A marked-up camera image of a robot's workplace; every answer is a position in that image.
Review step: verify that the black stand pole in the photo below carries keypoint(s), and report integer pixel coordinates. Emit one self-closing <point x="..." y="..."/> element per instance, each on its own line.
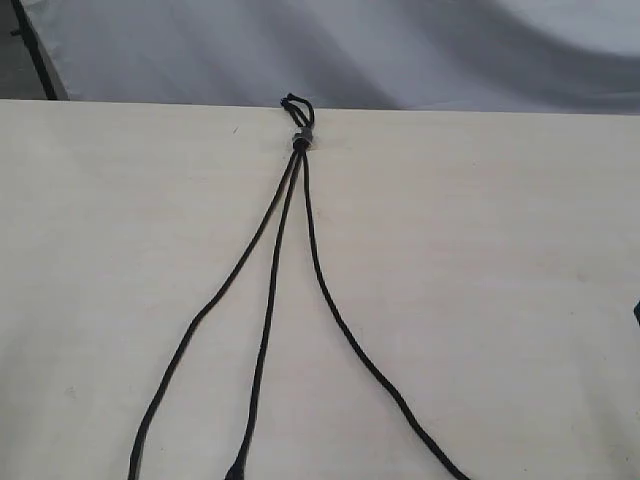
<point x="28" y="36"/>

